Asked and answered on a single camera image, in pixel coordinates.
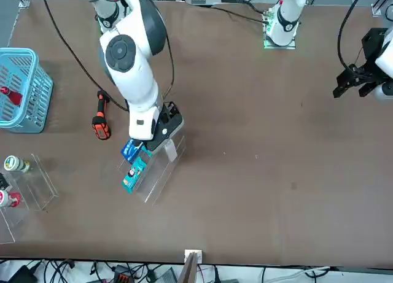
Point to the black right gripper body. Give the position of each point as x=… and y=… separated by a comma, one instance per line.
x=159, y=135

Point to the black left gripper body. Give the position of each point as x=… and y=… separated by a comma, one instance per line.
x=373, y=46

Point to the blue Oreo cookie box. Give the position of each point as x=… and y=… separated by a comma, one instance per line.
x=132, y=149

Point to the orange black barcode scanner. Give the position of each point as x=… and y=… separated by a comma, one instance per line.
x=101, y=123

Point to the red Coca-Cola bottle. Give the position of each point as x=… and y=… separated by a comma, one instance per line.
x=12, y=95

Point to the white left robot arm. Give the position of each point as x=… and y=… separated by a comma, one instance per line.
x=285, y=16

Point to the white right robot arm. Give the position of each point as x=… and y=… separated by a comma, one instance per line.
x=129, y=80

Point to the light blue shopping basket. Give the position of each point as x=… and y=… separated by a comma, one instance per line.
x=40, y=89

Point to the teal cartoon snack packet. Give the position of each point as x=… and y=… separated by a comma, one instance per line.
x=145, y=152
x=134, y=175

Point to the clear acrylic stepped shelf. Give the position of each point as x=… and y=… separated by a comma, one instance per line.
x=162, y=178
x=40, y=184

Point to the grey power strip orange switches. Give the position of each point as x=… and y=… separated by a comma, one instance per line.
x=124, y=275

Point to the small black box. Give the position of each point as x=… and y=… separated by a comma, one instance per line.
x=3, y=181

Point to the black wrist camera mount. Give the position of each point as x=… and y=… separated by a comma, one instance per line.
x=170, y=111

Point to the aluminium profile post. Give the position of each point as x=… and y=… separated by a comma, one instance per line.
x=192, y=264

